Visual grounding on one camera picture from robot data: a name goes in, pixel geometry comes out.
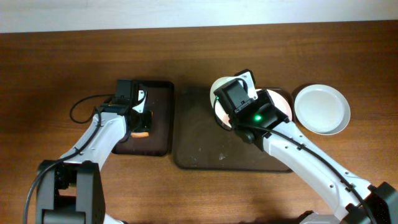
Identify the large brown tray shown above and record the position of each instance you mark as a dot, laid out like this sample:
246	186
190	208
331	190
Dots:
199	143

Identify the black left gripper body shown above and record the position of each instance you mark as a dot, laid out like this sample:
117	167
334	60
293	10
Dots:
144	120

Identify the orange green scrub sponge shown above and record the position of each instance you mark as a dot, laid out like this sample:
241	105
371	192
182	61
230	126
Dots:
140	135

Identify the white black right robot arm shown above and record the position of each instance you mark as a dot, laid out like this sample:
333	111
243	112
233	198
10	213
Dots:
352	199

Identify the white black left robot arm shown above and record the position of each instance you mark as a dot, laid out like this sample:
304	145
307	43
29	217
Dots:
69	189

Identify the small dark brown tray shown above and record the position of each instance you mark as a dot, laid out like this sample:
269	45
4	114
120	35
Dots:
157	96

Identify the white plate with ketchup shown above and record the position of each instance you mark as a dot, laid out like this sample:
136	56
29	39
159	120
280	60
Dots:
281	103

